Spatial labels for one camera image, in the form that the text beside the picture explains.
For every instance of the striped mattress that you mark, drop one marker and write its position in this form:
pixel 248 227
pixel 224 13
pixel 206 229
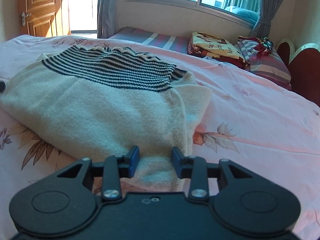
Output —
pixel 173 43

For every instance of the grey left curtain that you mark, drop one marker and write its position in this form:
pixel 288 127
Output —
pixel 106 19

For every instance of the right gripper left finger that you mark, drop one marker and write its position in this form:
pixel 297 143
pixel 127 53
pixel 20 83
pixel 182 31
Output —
pixel 59 204

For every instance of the grey right curtain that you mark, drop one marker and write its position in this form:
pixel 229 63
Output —
pixel 266 13

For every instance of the brown wooden door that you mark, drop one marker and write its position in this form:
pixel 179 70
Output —
pixel 44 18

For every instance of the red heart-shaped headboard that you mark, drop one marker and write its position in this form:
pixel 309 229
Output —
pixel 303 64

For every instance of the cream striped knit sweater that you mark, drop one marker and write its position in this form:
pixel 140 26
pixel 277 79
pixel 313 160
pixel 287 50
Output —
pixel 97 102

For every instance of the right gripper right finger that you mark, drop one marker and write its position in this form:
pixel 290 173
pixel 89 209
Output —
pixel 242 200

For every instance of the yellow red folded blanket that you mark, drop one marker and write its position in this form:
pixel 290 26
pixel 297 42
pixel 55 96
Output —
pixel 206 45

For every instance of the grey curtain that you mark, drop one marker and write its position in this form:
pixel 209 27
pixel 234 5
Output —
pixel 266 13
pixel 106 19

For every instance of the pink floral bed sheet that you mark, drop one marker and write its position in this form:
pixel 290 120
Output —
pixel 251 121

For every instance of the red dark hair accessory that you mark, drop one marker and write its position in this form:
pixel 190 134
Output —
pixel 264 47

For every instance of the striped pillow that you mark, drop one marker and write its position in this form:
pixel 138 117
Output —
pixel 270 67

